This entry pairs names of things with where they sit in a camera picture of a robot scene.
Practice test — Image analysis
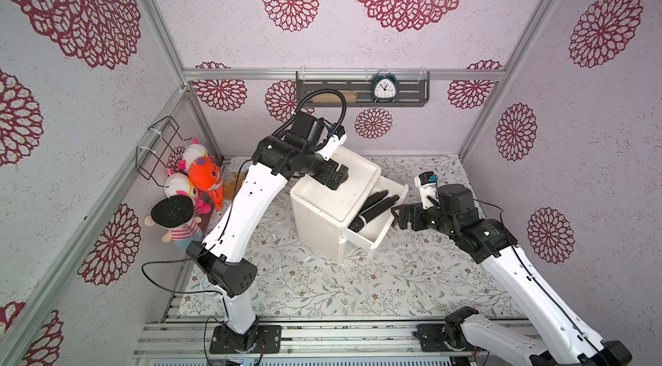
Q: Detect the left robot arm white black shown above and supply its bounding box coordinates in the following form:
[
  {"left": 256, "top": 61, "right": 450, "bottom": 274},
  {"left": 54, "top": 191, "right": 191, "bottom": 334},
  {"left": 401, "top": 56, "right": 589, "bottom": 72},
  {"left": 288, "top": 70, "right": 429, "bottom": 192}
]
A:
[{"left": 186, "top": 136, "right": 348, "bottom": 336}]

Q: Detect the black wire wall basket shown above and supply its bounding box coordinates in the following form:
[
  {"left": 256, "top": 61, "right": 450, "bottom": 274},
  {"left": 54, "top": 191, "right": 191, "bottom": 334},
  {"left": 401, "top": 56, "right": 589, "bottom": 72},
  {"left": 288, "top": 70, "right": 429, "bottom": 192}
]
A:
[{"left": 134, "top": 115, "right": 193, "bottom": 188}]

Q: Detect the teal alarm clock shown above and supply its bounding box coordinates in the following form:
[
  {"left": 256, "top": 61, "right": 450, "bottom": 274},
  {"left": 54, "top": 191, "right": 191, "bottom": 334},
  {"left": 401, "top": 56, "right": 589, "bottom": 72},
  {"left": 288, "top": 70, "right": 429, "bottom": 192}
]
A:
[{"left": 371, "top": 74, "right": 399, "bottom": 103}]

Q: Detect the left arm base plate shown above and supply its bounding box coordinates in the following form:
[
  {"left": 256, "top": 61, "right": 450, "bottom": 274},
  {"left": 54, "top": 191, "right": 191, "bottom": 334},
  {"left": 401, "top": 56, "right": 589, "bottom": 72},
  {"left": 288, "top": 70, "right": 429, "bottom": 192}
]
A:
[{"left": 209, "top": 323, "right": 282, "bottom": 355}]

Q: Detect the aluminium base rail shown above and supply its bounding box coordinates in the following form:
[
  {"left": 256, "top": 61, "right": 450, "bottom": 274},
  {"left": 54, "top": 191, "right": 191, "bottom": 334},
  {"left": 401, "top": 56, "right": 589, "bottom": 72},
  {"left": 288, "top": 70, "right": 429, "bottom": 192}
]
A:
[{"left": 131, "top": 318, "right": 565, "bottom": 359}]

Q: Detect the grey wall shelf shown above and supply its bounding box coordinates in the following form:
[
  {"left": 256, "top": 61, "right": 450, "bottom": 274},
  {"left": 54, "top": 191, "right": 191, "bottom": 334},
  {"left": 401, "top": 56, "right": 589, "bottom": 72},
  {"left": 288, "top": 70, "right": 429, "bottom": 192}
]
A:
[{"left": 295, "top": 69, "right": 430, "bottom": 107}]

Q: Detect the white three-drawer cabinet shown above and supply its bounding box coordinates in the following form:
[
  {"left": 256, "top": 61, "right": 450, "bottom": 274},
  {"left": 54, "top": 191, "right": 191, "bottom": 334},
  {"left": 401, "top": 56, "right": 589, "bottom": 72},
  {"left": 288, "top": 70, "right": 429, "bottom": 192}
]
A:
[{"left": 290, "top": 147, "right": 381, "bottom": 263}]

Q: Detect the brown plush toy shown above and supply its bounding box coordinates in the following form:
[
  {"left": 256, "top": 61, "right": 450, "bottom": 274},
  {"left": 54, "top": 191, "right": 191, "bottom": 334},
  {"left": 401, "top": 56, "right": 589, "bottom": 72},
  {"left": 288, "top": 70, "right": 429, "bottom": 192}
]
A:
[{"left": 224, "top": 172, "right": 247, "bottom": 200}]

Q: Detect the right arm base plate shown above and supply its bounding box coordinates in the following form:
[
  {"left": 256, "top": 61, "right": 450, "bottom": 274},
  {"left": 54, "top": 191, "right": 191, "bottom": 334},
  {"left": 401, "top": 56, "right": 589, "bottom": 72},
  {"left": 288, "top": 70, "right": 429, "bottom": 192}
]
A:
[{"left": 413, "top": 323, "right": 474, "bottom": 352}]

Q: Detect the black-haired doll striped shirt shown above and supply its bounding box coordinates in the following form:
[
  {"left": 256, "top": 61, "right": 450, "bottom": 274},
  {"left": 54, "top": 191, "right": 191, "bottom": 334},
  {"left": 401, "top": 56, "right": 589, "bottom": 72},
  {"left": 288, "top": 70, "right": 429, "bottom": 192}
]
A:
[{"left": 143, "top": 195, "right": 203, "bottom": 249}]

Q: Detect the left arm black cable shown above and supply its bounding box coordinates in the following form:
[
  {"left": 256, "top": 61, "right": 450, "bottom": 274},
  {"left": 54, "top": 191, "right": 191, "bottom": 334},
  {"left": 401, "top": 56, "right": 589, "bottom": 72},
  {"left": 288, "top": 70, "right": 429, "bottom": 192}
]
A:
[{"left": 140, "top": 88, "right": 348, "bottom": 297}]

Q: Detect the white top drawer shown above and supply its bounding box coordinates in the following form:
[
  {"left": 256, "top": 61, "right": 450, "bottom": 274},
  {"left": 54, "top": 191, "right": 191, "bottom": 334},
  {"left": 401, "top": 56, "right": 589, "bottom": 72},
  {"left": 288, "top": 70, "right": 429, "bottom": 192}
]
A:
[{"left": 340, "top": 176, "right": 410, "bottom": 258}]

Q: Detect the pink white plush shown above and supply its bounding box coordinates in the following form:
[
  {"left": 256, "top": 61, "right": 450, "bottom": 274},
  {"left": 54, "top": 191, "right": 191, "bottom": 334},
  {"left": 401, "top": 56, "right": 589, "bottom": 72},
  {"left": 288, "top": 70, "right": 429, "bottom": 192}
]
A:
[
  {"left": 178, "top": 138, "right": 209, "bottom": 173},
  {"left": 164, "top": 173, "right": 211, "bottom": 214}
]

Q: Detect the orange fish plush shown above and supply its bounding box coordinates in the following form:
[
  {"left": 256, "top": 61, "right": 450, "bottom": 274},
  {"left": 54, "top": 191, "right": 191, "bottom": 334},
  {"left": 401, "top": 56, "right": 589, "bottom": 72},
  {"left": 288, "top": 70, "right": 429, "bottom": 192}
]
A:
[{"left": 187, "top": 157, "right": 224, "bottom": 210}]

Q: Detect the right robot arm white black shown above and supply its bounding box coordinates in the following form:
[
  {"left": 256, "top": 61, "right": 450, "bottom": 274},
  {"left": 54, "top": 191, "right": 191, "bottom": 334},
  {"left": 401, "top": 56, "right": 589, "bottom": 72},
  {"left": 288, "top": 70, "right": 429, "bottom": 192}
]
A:
[{"left": 391, "top": 184, "right": 633, "bottom": 365}]

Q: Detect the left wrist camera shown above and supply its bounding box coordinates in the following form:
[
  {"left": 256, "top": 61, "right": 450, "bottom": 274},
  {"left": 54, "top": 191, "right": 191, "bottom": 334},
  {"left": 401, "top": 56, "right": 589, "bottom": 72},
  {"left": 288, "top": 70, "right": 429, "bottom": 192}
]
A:
[{"left": 284, "top": 112, "right": 348, "bottom": 160}]

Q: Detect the pink white plush lower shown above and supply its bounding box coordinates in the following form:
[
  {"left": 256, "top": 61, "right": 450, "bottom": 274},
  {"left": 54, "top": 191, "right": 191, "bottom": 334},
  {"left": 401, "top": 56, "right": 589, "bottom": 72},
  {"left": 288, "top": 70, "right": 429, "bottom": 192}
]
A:
[{"left": 164, "top": 173, "right": 211, "bottom": 214}]

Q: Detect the pink white plush upper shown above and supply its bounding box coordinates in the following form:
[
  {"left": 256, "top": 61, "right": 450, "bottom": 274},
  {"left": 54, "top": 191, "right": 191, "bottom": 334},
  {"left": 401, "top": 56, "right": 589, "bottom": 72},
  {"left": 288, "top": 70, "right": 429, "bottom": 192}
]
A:
[{"left": 178, "top": 138, "right": 209, "bottom": 173}]

